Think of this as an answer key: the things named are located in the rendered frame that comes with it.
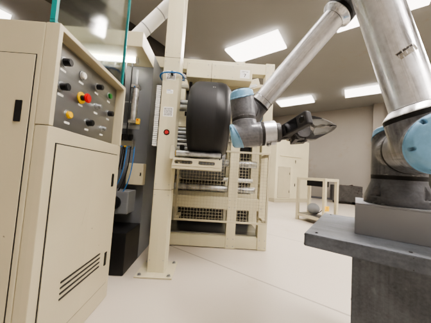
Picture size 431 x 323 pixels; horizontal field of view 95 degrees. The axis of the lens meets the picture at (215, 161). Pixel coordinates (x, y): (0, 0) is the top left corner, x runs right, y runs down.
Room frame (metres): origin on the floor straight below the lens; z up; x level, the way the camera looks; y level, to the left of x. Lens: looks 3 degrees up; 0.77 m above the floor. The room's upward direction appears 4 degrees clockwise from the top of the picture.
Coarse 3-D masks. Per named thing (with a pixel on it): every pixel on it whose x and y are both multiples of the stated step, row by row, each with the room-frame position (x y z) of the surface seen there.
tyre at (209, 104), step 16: (192, 96) 1.32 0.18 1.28; (208, 96) 1.31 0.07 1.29; (224, 96) 1.32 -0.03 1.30; (192, 112) 1.30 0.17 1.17; (208, 112) 1.30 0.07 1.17; (224, 112) 1.30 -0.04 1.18; (192, 128) 1.33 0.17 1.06; (208, 128) 1.32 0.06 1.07; (224, 128) 1.33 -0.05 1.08; (192, 144) 1.40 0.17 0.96; (208, 144) 1.39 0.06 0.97; (224, 144) 1.41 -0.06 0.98
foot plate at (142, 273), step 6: (144, 264) 1.62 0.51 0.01; (168, 264) 1.64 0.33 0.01; (174, 264) 1.65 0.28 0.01; (138, 270) 1.51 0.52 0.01; (144, 270) 1.52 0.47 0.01; (168, 270) 1.54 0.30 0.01; (174, 270) 1.56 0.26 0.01; (138, 276) 1.43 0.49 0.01; (144, 276) 1.44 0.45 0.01; (150, 276) 1.45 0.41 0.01; (156, 276) 1.45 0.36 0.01; (162, 276) 1.46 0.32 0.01; (168, 276) 1.45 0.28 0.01
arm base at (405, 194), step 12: (372, 180) 0.72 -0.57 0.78; (384, 180) 0.67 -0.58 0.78; (396, 180) 0.64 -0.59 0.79; (408, 180) 0.63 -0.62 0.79; (420, 180) 0.62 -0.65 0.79; (372, 192) 0.70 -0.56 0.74; (384, 192) 0.66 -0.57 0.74; (396, 192) 0.64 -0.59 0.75; (408, 192) 0.62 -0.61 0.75; (420, 192) 0.61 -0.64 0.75; (384, 204) 0.65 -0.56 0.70; (396, 204) 0.63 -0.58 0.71; (408, 204) 0.61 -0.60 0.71; (420, 204) 0.61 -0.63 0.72
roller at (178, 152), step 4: (176, 152) 1.43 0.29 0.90; (180, 152) 1.43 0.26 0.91; (184, 152) 1.43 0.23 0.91; (188, 152) 1.43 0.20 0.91; (192, 152) 1.43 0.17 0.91; (196, 152) 1.44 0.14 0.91; (200, 152) 1.44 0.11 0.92; (204, 152) 1.44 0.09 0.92; (208, 152) 1.45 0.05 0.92; (188, 156) 1.45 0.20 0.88; (192, 156) 1.44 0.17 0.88; (196, 156) 1.44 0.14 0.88; (200, 156) 1.44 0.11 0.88; (204, 156) 1.44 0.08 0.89; (208, 156) 1.44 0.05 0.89; (212, 156) 1.44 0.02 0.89; (216, 156) 1.44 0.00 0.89; (220, 156) 1.44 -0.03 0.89
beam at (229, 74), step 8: (192, 64) 1.77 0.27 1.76; (200, 64) 1.77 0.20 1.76; (208, 64) 1.76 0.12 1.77; (216, 64) 1.77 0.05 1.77; (224, 64) 1.77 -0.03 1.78; (192, 72) 1.77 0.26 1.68; (200, 72) 1.77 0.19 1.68; (208, 72) 1.77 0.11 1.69; (216, 72) 1.77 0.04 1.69; (224, 72) 1.77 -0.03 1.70; (232, 72) 1.77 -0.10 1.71; (192, 80) 1.83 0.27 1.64; (200, 80) 1.82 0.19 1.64; (208, 80) 1.81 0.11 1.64; (216, 80) 1.80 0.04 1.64; (224, 80) 1.79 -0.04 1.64; (232, 80) 1.78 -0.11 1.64; (240, 80) 1.78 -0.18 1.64; (248, 80) 1.78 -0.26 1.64
